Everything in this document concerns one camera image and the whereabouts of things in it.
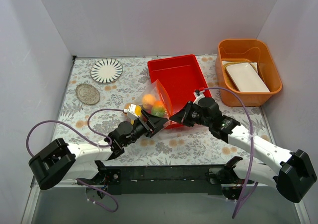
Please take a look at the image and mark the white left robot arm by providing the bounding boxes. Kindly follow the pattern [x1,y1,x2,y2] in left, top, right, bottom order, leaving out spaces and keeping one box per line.
[28,104,169,190]

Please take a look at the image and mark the woven round coaster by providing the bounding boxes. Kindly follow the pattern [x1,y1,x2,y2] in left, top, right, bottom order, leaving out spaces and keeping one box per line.
[75,83,100,105]

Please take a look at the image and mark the orange peach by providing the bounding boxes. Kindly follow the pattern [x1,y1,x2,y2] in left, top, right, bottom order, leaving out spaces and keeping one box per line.
[142,94,157,109]

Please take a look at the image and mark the floral patterned table mat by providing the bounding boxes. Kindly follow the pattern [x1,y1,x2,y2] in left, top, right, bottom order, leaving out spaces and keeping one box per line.
[47,56,278,166]

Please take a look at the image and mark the green red mango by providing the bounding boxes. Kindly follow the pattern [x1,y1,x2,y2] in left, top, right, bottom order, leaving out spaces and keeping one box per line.
[151,100,166,117]

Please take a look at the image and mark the red plastic tray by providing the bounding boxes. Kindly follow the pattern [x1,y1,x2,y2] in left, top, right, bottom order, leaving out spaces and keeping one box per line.
[148,54,207,115]

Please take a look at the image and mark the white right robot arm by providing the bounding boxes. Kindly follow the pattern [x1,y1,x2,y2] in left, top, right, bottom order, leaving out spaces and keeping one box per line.
[170,97,318,203]

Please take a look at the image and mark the striped round plate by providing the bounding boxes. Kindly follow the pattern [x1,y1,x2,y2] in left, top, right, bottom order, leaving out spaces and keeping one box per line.
[90,58,123,84]

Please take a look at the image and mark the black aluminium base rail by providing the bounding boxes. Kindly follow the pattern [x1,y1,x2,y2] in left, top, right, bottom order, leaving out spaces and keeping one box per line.
[31,159,299,196]

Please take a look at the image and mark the white rectangular plate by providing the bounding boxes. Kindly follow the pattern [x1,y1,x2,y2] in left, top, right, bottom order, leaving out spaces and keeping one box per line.
[225,62,271,93]

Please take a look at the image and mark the clear zip top bag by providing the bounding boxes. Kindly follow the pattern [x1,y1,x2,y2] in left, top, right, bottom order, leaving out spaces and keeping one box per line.
[133,79,173,118]

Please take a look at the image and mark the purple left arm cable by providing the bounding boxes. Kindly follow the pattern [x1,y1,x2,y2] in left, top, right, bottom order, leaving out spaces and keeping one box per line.
[26,108,119,213]

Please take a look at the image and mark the orange plastic basin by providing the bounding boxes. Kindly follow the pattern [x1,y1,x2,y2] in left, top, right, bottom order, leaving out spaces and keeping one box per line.
[215,39,283,107]

